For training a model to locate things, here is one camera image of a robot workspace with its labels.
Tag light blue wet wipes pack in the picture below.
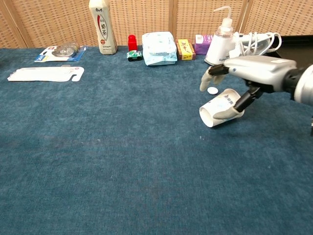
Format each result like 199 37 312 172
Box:
141 31 178 66

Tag white flat plastic package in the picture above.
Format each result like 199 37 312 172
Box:
6 65 85 82

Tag white handheld steam iron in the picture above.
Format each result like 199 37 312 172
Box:
204 31 282 66

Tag small red stamp block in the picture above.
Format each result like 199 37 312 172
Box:
128 34 137 51

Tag white printed paper cup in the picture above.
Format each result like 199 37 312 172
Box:
199 89 245 128

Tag tall milk tea bottle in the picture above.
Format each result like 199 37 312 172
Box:
88 0 118 55

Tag woven wooden folding screen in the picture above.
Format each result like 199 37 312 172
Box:
0 0 313 49

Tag clear plastic wash bottle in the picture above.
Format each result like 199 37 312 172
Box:
213 5 234 37

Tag yellow and red box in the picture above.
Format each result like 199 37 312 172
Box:
176 39 197 61

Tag black plastic tray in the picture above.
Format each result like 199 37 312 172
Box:
268 35 313 68

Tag white power cable with plug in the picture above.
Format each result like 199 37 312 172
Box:
227 31 282 61

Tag blue tape blister pack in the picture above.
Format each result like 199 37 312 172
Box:
34 42 88 62

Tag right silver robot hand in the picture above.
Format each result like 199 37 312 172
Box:
200 55 298 121

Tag blue felt table cover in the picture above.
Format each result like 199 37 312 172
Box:
0 45 313 235

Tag purple box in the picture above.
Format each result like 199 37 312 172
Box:
194 34 214 55

